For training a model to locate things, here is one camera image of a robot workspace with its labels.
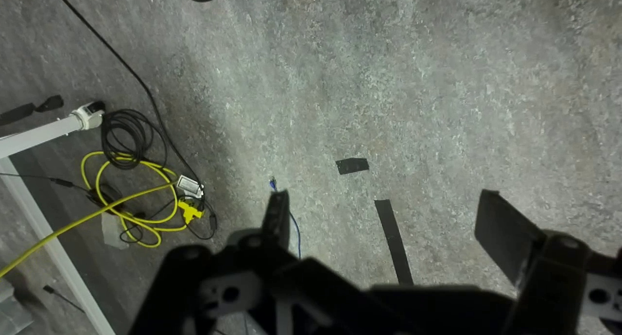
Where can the short black tape piece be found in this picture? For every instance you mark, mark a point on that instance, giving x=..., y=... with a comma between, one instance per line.
x=352, y=166

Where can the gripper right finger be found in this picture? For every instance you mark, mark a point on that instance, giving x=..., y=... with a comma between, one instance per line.
x=549, y=272

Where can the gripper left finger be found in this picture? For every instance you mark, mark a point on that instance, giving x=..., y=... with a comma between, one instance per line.
x=272, y=257

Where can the white metal frame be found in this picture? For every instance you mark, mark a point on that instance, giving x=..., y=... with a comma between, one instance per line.
x=34, y=136

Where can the long black tape strip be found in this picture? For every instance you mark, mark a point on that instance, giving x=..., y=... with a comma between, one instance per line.
x=393, y=240

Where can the grey power adapter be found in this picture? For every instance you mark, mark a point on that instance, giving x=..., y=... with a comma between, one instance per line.
x=190, y=185

